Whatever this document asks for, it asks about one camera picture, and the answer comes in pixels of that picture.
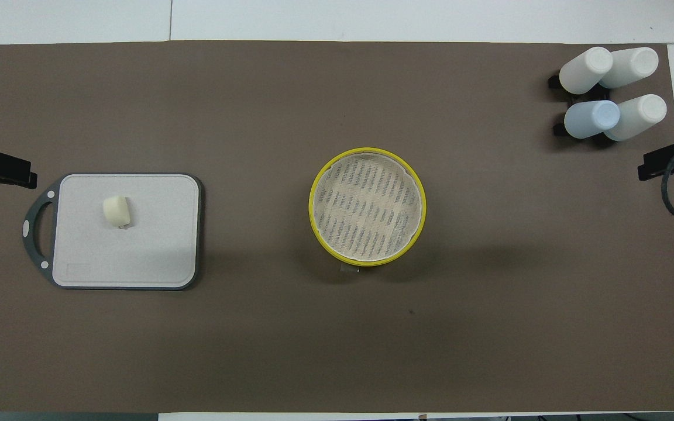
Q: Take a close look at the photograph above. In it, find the white cutting board grey rim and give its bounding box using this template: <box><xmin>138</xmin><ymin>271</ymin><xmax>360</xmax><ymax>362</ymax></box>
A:
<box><xmin>22</xmin><ymin>172</ymin><xmax>203</xmax><ymax>291</ymax></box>

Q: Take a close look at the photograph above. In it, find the white plastic cup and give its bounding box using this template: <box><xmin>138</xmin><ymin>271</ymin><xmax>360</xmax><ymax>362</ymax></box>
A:
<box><xmin>604</xmin><ymin>94</ymin><xmax>668</xmax><ymax>142</ymax></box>
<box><xmin>599</xmin><ymin>47</ymin><xmax>659</xmax><ymax>89</ymax></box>
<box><xmin>559</xmin><ymin>47</ymin><xmax>614</xmax><ymax>95</ymax></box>

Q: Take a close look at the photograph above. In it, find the brown table mat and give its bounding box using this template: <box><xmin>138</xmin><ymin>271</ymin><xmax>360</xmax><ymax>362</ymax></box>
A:
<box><xmin>0</xmin><ymin>40</ymin><xmax>674</xmax><ymax>413</ymax></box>

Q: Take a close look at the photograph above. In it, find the white steamed bun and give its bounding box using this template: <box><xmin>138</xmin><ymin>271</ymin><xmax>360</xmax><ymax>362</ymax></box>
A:
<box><xmin>103</xmin><ymin>196</ymin><xmax>132</xmax><ymax>229</ymax></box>

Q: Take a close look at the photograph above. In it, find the yellow bamboo steamer lid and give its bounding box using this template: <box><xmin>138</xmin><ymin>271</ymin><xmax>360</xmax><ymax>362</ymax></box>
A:
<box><xmin>309</xmin><ymin>147</ymin><xmax>427</xmax><ymax>268</ymax></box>

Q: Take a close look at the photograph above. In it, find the light blue plastic cup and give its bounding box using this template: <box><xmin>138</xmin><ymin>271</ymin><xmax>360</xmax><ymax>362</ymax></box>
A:
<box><xmin>564</xmin><ymin>100</ymin><xmax>621</xmax><ymax>140</ymax></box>

